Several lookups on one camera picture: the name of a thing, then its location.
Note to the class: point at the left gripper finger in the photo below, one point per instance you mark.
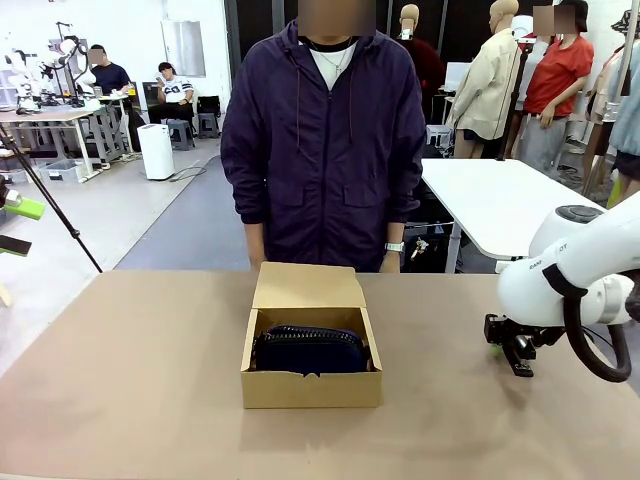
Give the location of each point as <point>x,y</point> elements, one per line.
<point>22,207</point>
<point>14,245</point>

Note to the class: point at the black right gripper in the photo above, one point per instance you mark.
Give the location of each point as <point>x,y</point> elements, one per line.
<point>537,335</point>

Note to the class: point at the black stapler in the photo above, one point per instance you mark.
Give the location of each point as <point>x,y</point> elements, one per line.
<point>520,365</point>

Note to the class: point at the navy zip pouch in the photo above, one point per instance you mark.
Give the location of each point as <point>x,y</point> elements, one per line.
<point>312,350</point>

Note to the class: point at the brown cardboard box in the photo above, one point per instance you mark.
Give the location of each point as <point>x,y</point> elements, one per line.
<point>310,390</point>

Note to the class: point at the person's right forearm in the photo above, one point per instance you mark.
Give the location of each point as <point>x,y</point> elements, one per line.
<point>255,229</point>

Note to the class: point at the person's left forearm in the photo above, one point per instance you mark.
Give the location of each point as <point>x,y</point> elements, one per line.
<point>395,232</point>

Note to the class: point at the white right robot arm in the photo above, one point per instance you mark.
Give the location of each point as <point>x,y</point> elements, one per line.
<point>565,270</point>

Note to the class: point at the person's left hand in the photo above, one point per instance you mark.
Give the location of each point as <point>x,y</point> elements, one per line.
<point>390,262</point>

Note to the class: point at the black tripod leg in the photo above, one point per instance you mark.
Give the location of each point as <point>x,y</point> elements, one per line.
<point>50,200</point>

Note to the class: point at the grey storage bin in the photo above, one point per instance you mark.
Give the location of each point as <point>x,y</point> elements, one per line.
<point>62,171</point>

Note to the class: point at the wooden workbench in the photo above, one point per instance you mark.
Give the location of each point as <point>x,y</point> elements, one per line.
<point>55,117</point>

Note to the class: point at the key bunch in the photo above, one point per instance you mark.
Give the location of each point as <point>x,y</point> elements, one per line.
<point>417,248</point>

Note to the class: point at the white table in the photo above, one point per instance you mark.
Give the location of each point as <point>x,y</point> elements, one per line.
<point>495,205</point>

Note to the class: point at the white air purifier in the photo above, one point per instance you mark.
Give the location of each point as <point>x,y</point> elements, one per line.
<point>156,150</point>

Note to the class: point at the white smartwatch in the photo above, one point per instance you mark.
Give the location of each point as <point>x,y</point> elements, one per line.
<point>393,246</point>

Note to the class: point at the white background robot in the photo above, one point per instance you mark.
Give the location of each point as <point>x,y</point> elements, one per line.
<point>65,55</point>

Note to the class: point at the seated person in dark shirt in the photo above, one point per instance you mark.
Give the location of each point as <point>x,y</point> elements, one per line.
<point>110,75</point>

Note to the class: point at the grey stool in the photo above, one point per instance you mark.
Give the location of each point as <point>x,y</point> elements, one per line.
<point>181,134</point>

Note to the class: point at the seated person in white jersey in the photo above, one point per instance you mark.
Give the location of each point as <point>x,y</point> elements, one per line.
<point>172,95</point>

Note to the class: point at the dark stool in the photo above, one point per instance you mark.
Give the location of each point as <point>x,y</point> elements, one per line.
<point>208,125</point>

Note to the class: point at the black stand pole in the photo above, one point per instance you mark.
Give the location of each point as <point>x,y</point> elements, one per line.
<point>515,100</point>

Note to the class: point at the figure in red shirt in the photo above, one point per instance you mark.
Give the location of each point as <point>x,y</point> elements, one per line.
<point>555,90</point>

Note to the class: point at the mannequin in beige jacket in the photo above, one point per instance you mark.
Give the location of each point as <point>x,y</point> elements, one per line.
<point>485,85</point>

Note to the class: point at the mannequin in light blue jacket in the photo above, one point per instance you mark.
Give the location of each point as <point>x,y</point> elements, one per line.
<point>625,110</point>

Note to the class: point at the person in purple jacket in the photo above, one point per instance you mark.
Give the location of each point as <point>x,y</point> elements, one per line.
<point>322,150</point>

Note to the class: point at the mannequin in dark red top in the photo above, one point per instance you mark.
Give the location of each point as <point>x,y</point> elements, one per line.
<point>420,45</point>

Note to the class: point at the grey wall panel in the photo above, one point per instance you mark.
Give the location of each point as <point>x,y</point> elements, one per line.
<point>183,47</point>

